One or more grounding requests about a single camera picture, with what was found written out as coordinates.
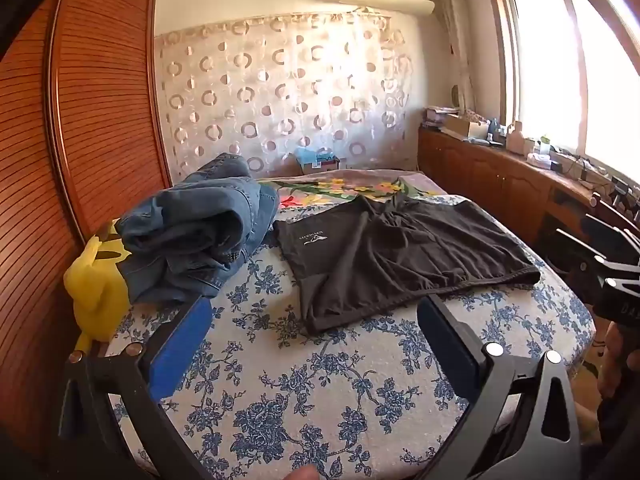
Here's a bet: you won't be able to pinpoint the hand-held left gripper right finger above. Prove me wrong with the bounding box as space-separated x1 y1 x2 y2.
416 292 581 480

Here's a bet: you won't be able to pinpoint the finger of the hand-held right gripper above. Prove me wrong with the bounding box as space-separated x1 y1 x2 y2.
555 229 623 283
582 195 640 247

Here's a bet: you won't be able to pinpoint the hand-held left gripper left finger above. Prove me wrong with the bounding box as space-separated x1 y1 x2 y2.
60 296 216 480

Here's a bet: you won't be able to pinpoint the black pants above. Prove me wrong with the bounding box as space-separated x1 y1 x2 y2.
272 192 542 336

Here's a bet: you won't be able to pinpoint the person's right hand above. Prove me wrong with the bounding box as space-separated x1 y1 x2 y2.
597 319 635 402

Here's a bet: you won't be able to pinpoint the yellow plush toy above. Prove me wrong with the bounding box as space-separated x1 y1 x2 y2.
64 220 132 353

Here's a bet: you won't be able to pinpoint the blue jeans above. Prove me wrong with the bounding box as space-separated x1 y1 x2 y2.
120 152 280 306

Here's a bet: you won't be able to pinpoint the wooden cabinet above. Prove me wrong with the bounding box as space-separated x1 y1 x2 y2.
417 125 640 261

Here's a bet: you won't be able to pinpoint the blue floral bedsheet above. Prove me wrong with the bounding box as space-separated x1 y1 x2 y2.
107 195 596 480

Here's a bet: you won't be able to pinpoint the cardboard box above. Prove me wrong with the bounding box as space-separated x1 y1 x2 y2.
442 112 488 141

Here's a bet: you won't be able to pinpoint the window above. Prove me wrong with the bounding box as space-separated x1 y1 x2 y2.
485 0 640 181

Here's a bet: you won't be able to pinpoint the colourful floral blanket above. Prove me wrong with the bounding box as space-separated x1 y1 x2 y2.
257 169 471 211

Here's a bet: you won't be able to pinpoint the pile of papers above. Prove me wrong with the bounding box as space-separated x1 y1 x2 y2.
422 105 461 128

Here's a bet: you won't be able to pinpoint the wooden louvered wardrobe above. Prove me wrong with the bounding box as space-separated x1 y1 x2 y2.
0 0 173 461

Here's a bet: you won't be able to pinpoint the blue tissue box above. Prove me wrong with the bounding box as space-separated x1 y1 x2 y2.
295 147 341 175

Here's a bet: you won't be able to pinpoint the bundled white curtain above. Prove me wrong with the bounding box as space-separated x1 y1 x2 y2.
435 0 477 111

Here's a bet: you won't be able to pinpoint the circle-patterned sheer curtain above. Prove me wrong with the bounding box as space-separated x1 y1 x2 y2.
155 7 426 183

